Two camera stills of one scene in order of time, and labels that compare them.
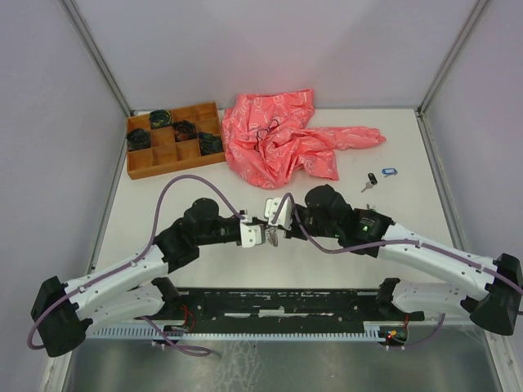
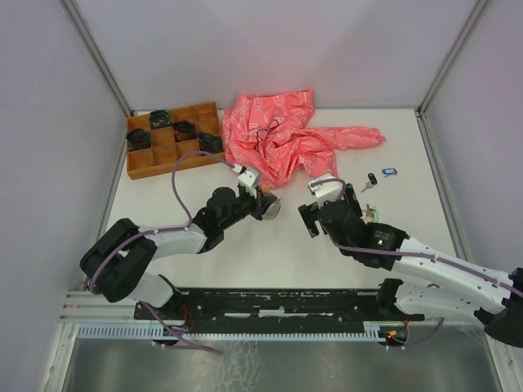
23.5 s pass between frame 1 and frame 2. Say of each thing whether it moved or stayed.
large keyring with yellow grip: moved
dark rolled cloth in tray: stayed
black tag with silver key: stayed
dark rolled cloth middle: stayed
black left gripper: moved
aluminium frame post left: stayed
